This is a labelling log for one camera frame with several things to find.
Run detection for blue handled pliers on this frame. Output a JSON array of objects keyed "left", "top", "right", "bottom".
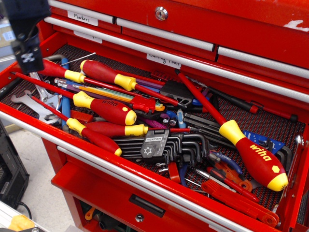
[{"left": 187, "top": 151, "right": 246, "bottom": 188}]

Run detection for silver open end wrench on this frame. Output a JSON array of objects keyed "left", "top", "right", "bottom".
[{"left": 11, "top": 90, "right": 61, "bottom": 125}]

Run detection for white paper drawer label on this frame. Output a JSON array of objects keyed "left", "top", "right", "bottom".
[{"left": 146, "top": 54, "right": 182, "bottom": 70}]

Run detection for red Wiha screwdriver centre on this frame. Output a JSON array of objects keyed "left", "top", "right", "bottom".
[{"left": 12, "top": 72, "right": 137, "bottom": 126}]

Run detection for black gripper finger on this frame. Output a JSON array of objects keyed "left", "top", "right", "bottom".
[{"left": 11, "top": 33, "right": 44, "bottom": 74}]

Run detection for large red Wiha screwdriver right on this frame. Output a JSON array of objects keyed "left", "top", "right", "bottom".
[{"left": 175, "top": 69, "right": 288, "bottom": 191}]

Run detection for black Tekton torx key set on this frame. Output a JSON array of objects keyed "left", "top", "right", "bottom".
[{"left": 115, "top": 129, "right": 210, "bottom": 166}]

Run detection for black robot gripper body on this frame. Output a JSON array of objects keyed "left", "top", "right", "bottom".
[{"left": 2, "top": 0, "right": 51, "bottom": 39}]

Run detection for silver adjustable wrench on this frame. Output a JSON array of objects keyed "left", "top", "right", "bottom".
[{"left": 35, "top": 85, "right": 61, "bottom": 110}]

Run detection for red screwdriver under centre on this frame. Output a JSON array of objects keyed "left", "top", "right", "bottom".
[{"left": 84, "top": 121, "right": 191, "bottom": 137}]

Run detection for open red drawer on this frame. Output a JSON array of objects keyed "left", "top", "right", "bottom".
[{"left": 0, "top": 25, "right": 309, "bottom": 232}]

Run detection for small red screwdriver front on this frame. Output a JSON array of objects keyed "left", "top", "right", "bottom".
[{"left": 27, "top": 94, "right": 122, "bottom": 156}]

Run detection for silver chest lock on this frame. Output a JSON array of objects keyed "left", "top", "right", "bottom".
[{"left": 155, "top": 6, "right": 168, "bottom": 21}]

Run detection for red yellow screwdriver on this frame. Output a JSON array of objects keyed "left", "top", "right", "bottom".
[
  {"left": 80, "top": 60, "right": 186, "bottom": 108},
  {"left": 36, "top": 59, "right": 187, "bottom": 108}
]

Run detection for black box on floor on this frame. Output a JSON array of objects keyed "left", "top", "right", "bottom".
[{"left": 0, "top": 124, "right": 29, "bottom": 209}]

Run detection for black red thin screwdriver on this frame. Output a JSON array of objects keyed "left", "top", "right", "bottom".
[{"left": 208, "top": 87, "right": 298, "bottom": 122}]

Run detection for blue handled tool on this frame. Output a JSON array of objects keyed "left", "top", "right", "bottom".
[{"left": 61, "top": 55, "right": 70, "bottom": 132}]

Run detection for white Markers label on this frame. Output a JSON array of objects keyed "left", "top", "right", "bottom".
[{"left": 67, "top": 11, "right": 98, "bottom": 26}]

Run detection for red folding key tool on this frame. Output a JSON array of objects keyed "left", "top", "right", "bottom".
[{"left": 201, "top": 179, "right": 280, "bottom": 228}]

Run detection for blue hex key holder set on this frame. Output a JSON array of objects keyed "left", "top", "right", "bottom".
[{"left": 243, "top": 130, "right": 293, "bottom": 173}]

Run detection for red tool chest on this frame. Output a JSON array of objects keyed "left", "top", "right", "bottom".
[{"left": 23, "top": 0, "right": 309, "bottom": 232}]

